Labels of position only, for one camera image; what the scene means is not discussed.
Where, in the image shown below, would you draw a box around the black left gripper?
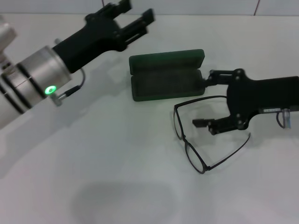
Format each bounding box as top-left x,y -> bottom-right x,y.
51,0 -> 156,74

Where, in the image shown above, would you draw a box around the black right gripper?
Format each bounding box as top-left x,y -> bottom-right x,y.
192,69 -> 299,136

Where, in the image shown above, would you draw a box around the black glasses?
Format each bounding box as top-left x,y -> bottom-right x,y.
173,95 -> 252,175

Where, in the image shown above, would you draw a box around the green glasses case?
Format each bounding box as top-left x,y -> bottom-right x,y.
128,49 -> 206,103

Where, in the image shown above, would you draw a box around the right gripper cable with plug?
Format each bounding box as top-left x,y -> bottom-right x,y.
276,108 -> 292,130

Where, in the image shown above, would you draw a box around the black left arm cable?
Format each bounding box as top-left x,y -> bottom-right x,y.
50,68 -> 86,107

